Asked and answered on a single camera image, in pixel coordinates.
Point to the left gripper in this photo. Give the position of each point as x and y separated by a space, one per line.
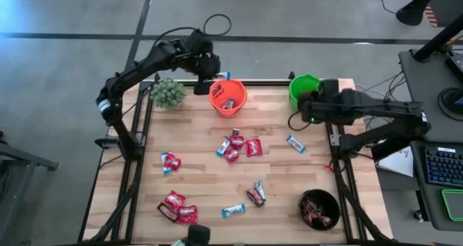
206 67

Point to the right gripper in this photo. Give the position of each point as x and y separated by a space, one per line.
322 108

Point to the brown Hershey's chocolate bar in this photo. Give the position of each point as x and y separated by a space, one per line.
236 132
308 208
322 219

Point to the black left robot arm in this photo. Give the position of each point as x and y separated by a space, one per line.
144 67

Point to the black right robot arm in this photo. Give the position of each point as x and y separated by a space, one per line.
380 108

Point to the brown red candy bar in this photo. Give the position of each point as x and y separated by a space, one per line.
255 198
167 212

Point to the green plastic bucket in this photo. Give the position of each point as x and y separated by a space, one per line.
300 84

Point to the green potted plant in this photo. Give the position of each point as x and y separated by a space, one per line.
168 94

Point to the orange plastic bucket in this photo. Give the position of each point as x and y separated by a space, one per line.
238 92

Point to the red Skittles bag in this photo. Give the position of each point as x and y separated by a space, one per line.
187 214
172 162
231 155
174 199
254 147
237 142

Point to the small red connector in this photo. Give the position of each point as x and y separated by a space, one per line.
327 167

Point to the black round bowl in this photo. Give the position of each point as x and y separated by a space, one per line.
332 202

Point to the white paper sheet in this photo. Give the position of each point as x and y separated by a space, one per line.
398 163

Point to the grey desk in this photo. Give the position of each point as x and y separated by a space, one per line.
430 83
419 202

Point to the black stand leg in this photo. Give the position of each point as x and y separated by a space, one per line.
412 12

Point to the black round base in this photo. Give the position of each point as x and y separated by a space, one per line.
450 100

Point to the person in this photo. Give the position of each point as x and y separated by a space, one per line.
198 235

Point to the black pole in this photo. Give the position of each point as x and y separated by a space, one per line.
437 40

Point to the black backlit keyboard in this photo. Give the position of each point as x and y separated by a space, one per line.
445 166

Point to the green-edged black pad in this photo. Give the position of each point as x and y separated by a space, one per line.
453 204

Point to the black metal cart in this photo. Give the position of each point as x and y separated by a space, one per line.
18 159

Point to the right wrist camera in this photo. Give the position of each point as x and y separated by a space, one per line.
330 87

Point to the black aluminium rig frame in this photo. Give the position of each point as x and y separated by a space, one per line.
267 82

